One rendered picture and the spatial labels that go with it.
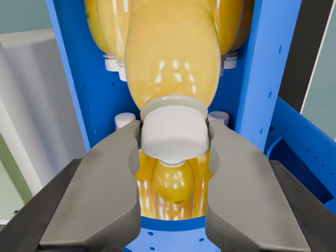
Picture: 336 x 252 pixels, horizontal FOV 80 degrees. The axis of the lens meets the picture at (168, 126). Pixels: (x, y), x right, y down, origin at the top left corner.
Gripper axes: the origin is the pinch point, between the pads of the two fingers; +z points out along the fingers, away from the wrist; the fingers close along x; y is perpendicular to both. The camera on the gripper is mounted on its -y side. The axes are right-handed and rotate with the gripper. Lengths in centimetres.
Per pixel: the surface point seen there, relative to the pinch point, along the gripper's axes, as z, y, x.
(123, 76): 15.5, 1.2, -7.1
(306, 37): 114, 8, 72
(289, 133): 65, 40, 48
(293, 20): 9.7, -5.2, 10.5
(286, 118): 76, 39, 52
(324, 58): 129, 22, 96
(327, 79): 129, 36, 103
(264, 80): 7.2, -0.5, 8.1
